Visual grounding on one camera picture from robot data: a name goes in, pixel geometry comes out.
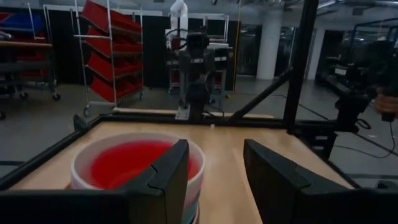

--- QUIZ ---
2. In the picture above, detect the person's hand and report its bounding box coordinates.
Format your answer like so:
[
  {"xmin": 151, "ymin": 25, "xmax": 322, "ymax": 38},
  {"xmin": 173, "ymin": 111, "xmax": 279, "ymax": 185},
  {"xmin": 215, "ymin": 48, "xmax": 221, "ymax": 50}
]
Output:
[{"xmin": 373, "ymin": 88, "xmax": 398, "ymax": 118}]

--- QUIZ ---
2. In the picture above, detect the black stand device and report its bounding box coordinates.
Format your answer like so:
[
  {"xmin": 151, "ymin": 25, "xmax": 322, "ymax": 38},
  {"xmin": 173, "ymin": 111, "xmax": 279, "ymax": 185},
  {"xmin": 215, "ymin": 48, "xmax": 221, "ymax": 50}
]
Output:
[{"xmin": 334, "ymin": 40, "xmax": 379, "ymax": 133}]

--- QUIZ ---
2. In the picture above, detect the white round column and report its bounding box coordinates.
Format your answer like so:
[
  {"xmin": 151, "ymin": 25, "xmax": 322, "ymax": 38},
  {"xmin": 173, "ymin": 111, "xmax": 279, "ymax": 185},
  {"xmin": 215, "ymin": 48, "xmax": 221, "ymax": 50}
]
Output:
[{"xmin": 256, "ymin": 12, "xmax": 282, "ymax": 81}]

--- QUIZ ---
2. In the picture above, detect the pale pink ribbed bowl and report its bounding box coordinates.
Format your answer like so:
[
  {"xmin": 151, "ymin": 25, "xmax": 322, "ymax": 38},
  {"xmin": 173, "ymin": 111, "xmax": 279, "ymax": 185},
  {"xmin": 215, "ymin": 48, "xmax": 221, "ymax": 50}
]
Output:
[{"xmin": 70, "ymin": 131, "xmax": 206, "ymax": 206}]

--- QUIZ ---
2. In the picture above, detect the black table frame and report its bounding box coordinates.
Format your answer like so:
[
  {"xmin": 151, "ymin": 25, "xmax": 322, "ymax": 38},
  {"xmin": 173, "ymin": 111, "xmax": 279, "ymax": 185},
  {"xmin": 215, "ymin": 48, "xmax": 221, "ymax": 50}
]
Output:
[{"xmin": 0, "ymin": 0, "xmax": 374, "ymax": 191}]

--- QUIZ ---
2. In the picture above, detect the red storage bin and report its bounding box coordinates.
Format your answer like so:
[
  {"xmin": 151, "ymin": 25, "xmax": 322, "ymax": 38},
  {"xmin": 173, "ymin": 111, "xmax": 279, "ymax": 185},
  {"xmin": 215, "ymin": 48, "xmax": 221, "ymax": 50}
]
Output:
[
  {"xmin": 87, "ymin": 52, "xmax": 144, "ymax": 81},
  {"xmin": 81, "ymin": 0, "xmax": 142, "ymax": 34},
  {"xmin": 90, "ymin": 75, "xmax": 144, "ymax": 103},
  {"xmin": 85, "ymin": 26, "xmax": 143, "ymax": 59}
]

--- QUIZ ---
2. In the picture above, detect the white wire bin rack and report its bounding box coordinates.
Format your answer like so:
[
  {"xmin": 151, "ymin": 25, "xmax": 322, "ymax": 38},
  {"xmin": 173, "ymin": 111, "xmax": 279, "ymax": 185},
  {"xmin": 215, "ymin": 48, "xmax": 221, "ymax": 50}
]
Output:
[{"xmin": 73, "ymin": 0, "xmax": 146, "ymax": 118}]

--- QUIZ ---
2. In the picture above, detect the red-orange bowl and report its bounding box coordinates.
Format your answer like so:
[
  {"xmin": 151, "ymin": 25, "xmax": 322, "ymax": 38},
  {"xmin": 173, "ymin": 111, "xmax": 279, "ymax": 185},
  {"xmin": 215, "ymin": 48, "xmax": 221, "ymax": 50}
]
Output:
[{"xmin": 90, "ymin": 139, "xmax": 201, "ymax": 190}]

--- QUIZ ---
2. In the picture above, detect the black floor cable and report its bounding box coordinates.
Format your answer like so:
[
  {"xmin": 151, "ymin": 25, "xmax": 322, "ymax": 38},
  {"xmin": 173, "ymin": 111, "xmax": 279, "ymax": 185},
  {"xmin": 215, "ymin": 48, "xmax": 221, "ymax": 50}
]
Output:
[{"xmin": 334, "ymin": 119, "xmax": 398, "ymax": 160}]

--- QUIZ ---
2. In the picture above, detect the blue storage bin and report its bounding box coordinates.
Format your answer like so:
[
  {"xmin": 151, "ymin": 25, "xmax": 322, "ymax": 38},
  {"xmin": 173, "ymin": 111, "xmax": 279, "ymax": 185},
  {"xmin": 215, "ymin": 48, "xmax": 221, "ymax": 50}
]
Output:
[{"xmin": 2, "ymin": 12, "xmax": 45, "ymax": 34}]

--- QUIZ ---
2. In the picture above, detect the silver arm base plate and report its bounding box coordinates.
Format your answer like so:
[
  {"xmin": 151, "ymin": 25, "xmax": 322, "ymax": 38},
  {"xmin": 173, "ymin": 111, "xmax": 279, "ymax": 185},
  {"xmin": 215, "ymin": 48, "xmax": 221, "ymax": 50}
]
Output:
[{"xmin": 175, "ymin": 105, "xmax": 191, "ymax": 121}]

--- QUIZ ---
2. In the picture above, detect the light wooden board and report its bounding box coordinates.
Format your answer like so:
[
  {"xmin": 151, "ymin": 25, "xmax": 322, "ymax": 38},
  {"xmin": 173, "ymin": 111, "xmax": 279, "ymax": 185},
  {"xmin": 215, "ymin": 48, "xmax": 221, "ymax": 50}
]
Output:
[{"xmin": 113, "ymin": 106, "xmax": 275, "ymax": 119}]

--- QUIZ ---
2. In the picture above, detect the black frame corner clamp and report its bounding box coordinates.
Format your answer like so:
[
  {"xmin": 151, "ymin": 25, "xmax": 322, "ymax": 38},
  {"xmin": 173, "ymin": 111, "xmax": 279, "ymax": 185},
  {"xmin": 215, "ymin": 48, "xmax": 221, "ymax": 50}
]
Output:
[{"xmin": 72, "ymin": 114, "xmax": 90, "ymax": 132}]

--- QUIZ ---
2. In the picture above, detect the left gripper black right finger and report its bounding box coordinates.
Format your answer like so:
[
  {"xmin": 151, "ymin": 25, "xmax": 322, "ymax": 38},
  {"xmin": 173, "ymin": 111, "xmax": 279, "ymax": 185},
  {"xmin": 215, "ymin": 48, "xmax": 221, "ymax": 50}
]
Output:
[{"xmin": 243, "ymin": 138, "xmax": 356, "ymax": 224}]

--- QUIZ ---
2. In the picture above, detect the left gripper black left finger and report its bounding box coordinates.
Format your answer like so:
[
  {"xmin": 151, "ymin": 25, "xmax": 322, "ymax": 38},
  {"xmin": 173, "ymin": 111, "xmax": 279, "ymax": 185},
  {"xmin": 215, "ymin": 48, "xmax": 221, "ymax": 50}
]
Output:
[{"xmin": 119, "ymin": 139, "xmax": 190, "ymax": 224}]

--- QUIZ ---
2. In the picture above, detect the wheeled cart with shelves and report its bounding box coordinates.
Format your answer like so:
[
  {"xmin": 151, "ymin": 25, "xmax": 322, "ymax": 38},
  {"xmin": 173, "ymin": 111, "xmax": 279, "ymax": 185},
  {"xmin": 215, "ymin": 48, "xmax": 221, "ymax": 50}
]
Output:
[{"xmin": 0, "ymin": 2, "xmax": 62, "ymax": 121}]

